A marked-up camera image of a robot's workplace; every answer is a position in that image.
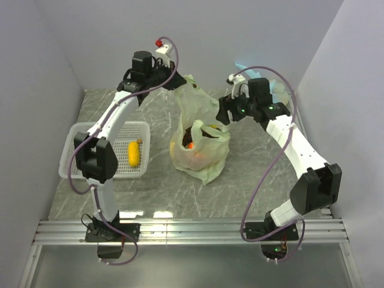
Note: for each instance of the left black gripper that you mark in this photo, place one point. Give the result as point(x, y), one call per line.
point(177, 81)

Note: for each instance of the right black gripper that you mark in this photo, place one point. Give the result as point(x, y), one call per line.
point(225, 104)

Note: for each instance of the light green plastic bag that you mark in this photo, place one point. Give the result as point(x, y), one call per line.
point(200, 145)

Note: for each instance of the dark purple fake grapes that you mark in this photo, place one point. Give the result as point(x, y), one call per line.
point(187, 140)

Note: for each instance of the orange fake persimmon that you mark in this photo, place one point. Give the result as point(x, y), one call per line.
point(197, 155)

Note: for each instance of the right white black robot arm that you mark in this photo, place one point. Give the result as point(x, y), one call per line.
point(318, 181)

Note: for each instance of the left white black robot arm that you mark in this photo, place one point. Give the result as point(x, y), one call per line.
point(93, 152)

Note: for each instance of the tied blue plastic bag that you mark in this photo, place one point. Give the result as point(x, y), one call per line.
point(278, 90)

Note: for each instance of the yellow fake lemon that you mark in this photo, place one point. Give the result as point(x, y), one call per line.
point(133, 154)

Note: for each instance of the white plastic basket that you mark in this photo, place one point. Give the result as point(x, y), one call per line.
point(131, 131)

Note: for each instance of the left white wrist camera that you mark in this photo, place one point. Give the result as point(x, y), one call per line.
point(163, 52)

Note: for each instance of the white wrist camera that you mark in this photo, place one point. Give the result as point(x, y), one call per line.
point(163, 52)
point(239, 85)

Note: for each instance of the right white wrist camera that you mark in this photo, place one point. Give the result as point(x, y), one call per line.
point(239, 85)

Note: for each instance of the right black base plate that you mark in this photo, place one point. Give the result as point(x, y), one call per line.
point(255, 232)

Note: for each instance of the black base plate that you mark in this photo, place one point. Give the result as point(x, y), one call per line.
point(132, 232)
point(255, 232)

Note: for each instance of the aluminium mounting rail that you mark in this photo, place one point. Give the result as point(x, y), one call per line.
point(168, 231)

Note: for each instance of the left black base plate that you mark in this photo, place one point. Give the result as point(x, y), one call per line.
point(132, 232)

